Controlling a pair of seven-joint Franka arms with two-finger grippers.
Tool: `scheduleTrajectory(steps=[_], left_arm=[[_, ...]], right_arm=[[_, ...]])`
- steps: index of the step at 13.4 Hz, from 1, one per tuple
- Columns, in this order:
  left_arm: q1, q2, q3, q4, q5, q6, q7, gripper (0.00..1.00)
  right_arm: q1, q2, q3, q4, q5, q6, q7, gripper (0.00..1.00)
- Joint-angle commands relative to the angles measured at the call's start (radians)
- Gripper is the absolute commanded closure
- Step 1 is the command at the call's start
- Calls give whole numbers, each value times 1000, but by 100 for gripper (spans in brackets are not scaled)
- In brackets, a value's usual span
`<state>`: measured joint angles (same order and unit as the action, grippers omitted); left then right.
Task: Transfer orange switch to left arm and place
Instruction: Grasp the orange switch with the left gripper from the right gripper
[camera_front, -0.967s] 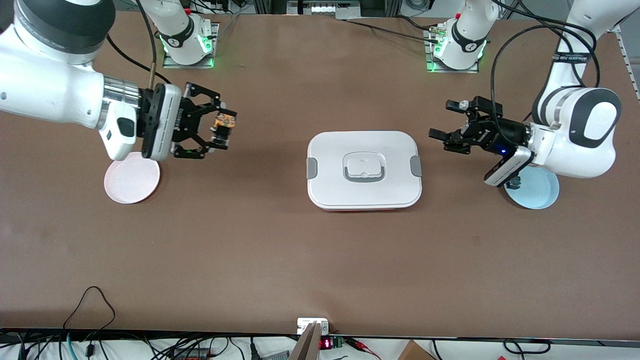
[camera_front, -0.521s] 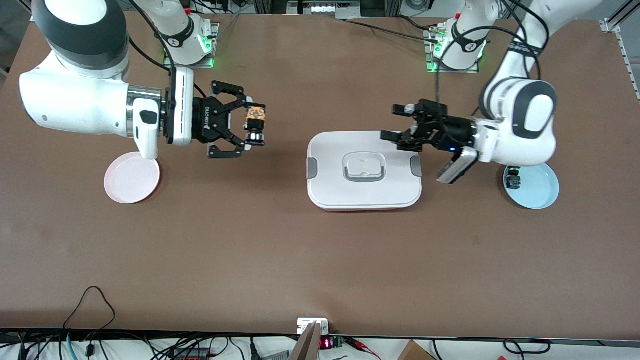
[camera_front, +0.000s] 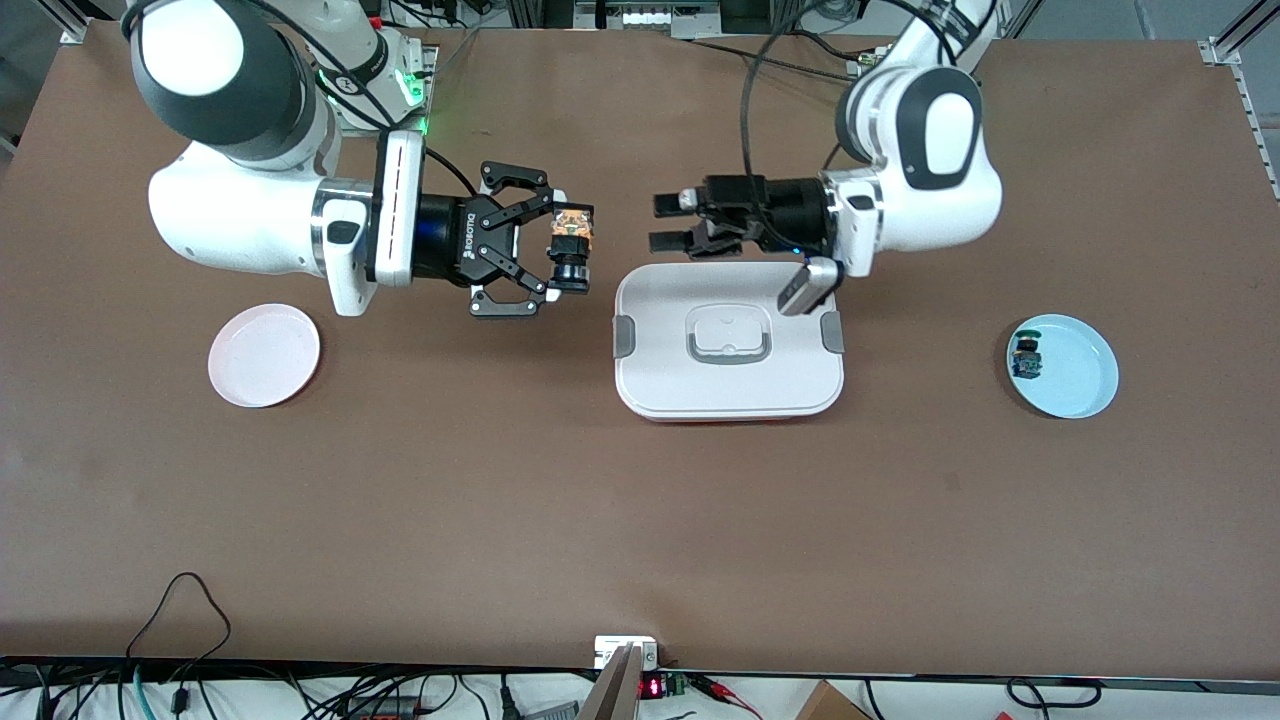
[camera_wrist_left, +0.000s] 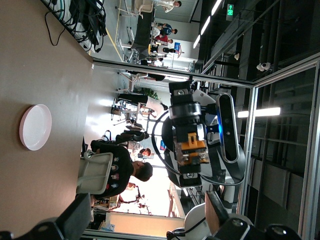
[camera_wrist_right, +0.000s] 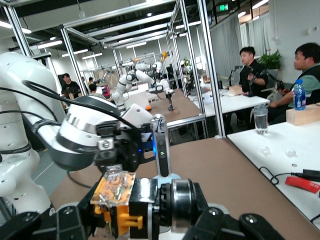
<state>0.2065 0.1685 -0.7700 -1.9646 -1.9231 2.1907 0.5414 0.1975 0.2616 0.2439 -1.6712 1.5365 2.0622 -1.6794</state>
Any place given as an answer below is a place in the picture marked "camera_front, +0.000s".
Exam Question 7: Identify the orange and black switch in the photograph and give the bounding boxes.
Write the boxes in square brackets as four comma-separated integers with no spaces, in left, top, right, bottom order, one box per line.
[546,203,597,295]

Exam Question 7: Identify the white lunch box grey clips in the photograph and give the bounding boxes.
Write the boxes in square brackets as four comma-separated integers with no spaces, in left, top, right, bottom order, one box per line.
[613,262,846,423]

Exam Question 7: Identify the brown cardboard box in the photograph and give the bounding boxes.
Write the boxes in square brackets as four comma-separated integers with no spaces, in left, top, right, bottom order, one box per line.
[795,680,873,720]

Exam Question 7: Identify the white power strip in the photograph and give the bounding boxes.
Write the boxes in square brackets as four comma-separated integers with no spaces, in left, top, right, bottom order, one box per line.
[575,0,723,37]

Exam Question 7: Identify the pink round plate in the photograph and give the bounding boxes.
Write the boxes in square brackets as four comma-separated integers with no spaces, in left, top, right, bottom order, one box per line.
[208,303,322,409]

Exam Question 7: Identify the light blue round plate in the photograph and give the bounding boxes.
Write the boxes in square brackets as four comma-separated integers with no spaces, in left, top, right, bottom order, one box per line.
[1006,314,1119,419]

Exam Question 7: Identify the aluminium profile bar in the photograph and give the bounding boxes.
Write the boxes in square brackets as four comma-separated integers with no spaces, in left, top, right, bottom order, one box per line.
[578,643,646,720]

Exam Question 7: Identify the red alligator clip lead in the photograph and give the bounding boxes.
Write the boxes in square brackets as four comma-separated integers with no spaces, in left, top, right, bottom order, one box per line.
[688,674,763,720]

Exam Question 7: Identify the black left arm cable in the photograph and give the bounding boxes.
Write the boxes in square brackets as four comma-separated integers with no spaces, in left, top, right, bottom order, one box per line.
[738,0,963,201]

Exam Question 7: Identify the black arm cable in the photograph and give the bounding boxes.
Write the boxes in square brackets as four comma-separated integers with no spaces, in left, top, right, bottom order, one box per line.
[120,0,483,201]
[738,0,963,201]

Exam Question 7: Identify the black base power cable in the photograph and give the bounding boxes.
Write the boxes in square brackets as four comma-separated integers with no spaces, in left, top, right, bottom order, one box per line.
[678,30,863,81]

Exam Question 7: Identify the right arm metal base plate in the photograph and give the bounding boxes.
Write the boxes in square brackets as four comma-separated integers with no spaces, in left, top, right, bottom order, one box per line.
[338,45,439,138]

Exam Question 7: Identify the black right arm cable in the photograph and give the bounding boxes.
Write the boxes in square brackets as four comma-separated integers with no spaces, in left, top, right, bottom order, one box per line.
[120,0,483,201]

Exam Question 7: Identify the white metal bracket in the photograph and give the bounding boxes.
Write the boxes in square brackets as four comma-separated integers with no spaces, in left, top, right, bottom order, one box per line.
[594,636,661,669]

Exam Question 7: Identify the thin black looped cable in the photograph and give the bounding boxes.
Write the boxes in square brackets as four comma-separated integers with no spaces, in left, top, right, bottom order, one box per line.
[125,572,233,683]

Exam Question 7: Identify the black oval cable loop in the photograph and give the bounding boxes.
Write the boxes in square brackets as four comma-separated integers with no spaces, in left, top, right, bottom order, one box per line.
[1005,677,1103,711]

